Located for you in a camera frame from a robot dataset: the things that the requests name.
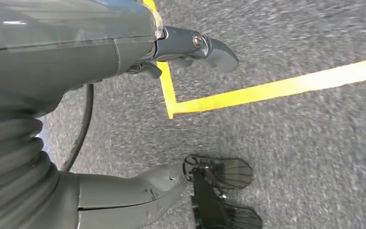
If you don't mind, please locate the yellow floor tape square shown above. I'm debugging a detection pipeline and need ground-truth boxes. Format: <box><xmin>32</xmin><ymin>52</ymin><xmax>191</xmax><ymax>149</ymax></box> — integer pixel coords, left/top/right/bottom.
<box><xmin>142</xmin><ymin>0</ymin><xmax>366</xmax><ymax>120</ymax></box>

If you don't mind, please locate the black robot foot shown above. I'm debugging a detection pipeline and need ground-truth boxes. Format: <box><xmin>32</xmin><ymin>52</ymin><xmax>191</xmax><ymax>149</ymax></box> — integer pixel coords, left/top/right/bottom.
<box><xmin>182</xmin><ymin>154</ymin><xmax>264</xmax><ymax>229</ymax></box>

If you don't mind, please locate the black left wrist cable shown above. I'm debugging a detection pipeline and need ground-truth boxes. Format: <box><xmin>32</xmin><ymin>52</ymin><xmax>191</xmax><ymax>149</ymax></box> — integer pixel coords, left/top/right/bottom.
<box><xmin>60</xmin><ymin>83</ymin><xmax>94</xmax><ymax>173</ymax></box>

